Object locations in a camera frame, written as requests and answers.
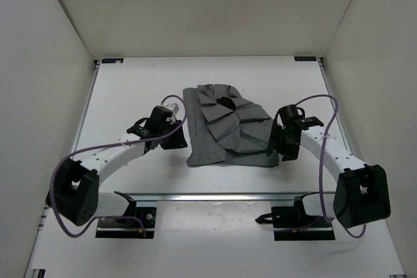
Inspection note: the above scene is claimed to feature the grey pleated skirt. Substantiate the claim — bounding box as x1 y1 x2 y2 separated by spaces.
183 84 280 167

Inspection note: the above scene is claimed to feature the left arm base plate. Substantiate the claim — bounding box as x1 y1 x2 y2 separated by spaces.
95 201 157 240

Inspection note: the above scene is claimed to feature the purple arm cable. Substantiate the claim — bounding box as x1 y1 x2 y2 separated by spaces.
289 94 367 239
51 94 188 238

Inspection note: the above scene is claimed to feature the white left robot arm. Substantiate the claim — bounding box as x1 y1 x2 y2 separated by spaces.
46 104 187 227

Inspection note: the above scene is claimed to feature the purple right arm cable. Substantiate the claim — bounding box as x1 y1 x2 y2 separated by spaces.
289 94 367 239

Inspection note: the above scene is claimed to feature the blue label sticker right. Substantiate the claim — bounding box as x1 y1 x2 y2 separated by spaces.
294 56 317 62

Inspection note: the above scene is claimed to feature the blue label sticker left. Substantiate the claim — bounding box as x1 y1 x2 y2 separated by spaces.
101 58 124 64

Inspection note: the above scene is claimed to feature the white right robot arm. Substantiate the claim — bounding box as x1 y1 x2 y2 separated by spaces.
267 104 391 229

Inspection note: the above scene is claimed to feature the aluminium table front rail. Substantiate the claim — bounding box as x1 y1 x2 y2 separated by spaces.
129 193 302 202

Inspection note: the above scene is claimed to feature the blue label sticker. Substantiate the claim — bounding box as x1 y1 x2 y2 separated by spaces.
294 56 317 62
101 58 124 64

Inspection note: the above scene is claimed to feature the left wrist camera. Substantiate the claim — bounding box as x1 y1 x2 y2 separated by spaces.
163 103 180 116

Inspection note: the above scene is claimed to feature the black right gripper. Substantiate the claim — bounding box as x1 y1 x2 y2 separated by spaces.
268 125 298 161

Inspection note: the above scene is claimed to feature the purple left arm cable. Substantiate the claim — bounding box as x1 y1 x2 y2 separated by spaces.
51 94 188 238

